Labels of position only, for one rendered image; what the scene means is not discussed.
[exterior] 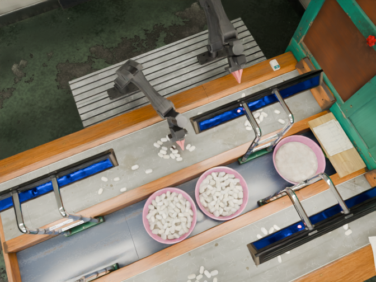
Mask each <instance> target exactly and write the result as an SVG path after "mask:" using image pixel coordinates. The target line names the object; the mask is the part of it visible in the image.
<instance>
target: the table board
mask: <svg viewBox="0 0 376 282"><path fill-rule="evenodd" d="M0 237H1V243H2V249H3V255H4V261H5V264H6V271H7V277H8V282H22V281H21V276H20V270H19V266H18V261H17V256H16V252H14V253H5V252H4V247H3V242H5V241H6V240H5V237H4V231H3V225H2V219H1V214H0Z"/></svg>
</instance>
